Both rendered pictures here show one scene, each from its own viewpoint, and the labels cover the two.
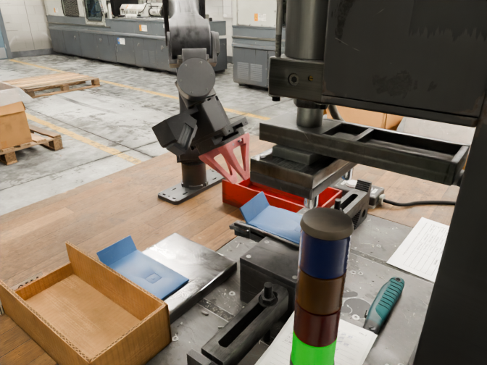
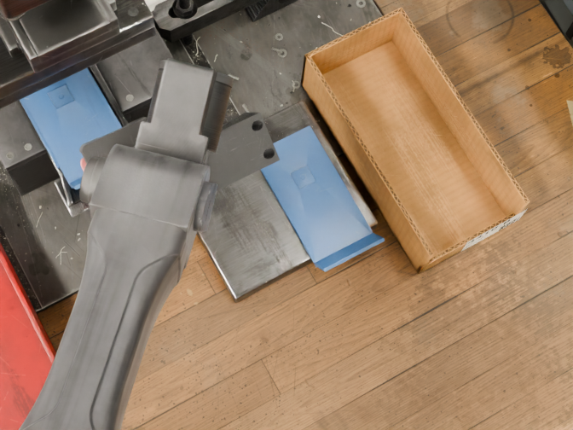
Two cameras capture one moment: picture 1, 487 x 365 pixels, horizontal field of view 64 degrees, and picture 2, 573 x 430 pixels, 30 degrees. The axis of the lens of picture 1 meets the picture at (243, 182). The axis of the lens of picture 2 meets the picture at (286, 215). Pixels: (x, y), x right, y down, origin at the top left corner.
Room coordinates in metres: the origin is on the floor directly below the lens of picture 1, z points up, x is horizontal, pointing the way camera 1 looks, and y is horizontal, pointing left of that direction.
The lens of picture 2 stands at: (0.90, 0.24, 1.98)
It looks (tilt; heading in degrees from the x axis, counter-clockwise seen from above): 72 degrees down; 195
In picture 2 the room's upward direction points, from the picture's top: 9 degrees clockwise
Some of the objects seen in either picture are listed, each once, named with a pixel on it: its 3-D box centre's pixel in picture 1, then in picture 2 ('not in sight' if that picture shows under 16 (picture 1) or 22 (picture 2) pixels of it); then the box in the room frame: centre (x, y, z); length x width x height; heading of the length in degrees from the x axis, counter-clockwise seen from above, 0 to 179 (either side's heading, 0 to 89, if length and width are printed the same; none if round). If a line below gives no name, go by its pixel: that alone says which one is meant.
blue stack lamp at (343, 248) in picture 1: (324, 245); not in sight; (0.25, -0.06, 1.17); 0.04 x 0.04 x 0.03
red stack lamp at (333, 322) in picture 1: (317, 314); not in sight; (0.25, -0.06, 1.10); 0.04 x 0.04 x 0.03
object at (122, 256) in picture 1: (141, 266); (316, 196); (0.53, 0.17, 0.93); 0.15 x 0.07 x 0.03; 52
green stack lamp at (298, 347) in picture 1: (313, 344); not in sight; (0.25, -0.06, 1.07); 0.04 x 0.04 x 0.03
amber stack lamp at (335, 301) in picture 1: (320, 281); not in sight; (0.25, -0.06, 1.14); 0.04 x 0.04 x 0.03
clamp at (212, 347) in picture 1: (250, 330); (218, 2); (0.38, -0.01, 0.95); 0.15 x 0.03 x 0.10; 143
